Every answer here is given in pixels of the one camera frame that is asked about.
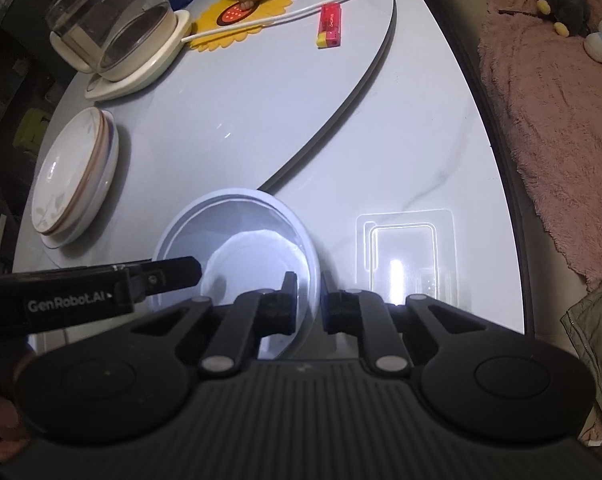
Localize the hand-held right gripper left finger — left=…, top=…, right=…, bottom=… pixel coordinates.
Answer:
left=129, top=271, right=299, bottom=369

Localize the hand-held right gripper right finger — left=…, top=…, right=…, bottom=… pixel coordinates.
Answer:
left=320, top=271, right=486, bottom=374

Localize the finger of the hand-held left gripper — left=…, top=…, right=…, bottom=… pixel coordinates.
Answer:
left=129, top=256, right=204, bottom=304

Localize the small white blue bowl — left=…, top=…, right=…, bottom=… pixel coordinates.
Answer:
left=152, top=188, right=322, bottom=361

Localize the white floral plate brown rim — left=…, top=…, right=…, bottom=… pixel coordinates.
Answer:
left=40, top=109, right=110, bottom=239

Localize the person's left hand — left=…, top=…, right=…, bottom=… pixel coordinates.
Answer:
left=0, top=391, right=32, bottom=464

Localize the clear plastic tray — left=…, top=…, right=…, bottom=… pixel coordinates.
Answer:
left=355, top=208, right=457, bottom=309

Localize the cream kettle base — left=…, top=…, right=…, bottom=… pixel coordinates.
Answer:
left=48, top=9, right=192, bottom=101

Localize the yellow sunflower coaster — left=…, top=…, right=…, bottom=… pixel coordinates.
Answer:
left=188, top=0, right=294, bottom=52

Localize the glass electric kettle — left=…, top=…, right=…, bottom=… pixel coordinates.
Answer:
left=46, top=0, right=174, bottom=74

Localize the olive green jacket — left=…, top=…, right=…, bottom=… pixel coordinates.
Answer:
left=561, top=260, right=602, bottom=449

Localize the red lighter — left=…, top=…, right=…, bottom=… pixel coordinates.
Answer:
left=315, top=3, right=343, bottom=50

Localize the pink blanket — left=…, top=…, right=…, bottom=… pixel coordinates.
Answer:
left=478, top=0, right=602, bottom=294

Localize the black yellow plush toy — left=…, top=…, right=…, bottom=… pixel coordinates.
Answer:
left=536, top=0, right=594, bottom=39

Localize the white cable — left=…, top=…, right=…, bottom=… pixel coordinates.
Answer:
left=181, top=0, right=422, bottom=44

